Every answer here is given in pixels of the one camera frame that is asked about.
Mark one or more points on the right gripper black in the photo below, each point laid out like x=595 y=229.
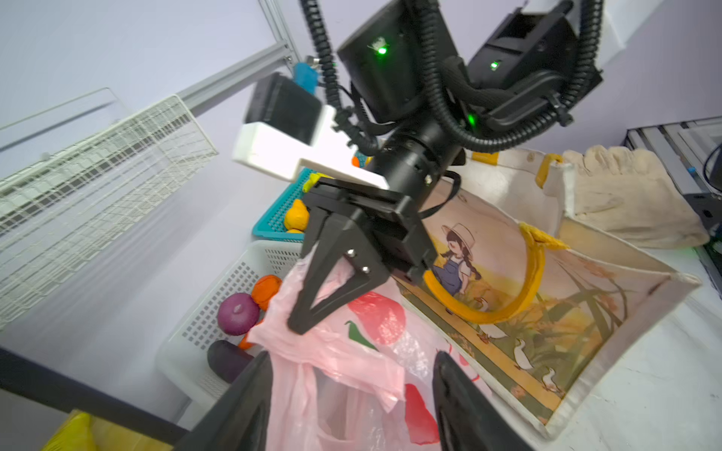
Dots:
x=374 y=232

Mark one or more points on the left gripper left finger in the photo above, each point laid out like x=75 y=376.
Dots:
x=239 y=420

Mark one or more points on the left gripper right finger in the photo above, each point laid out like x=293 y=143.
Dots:
x=466 y=419

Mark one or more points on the pink plastic grocery bag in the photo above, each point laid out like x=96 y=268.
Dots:
x=361 y=379

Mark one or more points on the white canvas tote bag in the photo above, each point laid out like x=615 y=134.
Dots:
x=541 y=304

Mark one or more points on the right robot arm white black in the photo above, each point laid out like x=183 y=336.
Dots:
x=408 y=100

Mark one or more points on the yellow pear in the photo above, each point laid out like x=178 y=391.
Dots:
x=297 y=217

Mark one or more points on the teal plastic fruit basket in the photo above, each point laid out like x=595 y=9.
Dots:
x=271 y=225

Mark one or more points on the dark eggplant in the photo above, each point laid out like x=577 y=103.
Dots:
x=227 y=361

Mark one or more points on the orange carrot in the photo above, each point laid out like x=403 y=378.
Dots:
x=246 y=344

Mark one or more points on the small orange vegetable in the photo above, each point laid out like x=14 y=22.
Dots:
x=264 y=290

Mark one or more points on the white plastic vegetable basket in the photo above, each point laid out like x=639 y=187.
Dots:
x=183 y=356

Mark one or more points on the purple onion top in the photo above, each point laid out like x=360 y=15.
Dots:
x=238 y=314

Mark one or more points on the yellow chips bag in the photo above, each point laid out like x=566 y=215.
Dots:
x=84 y=432

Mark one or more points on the wooden two-tier shelf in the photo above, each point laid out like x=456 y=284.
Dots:
x=30 y=380

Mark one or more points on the beige folded cloth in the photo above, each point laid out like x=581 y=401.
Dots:
x=628 y=194

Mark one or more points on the white wire wall basket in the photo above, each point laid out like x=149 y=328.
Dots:
x=58 y=214

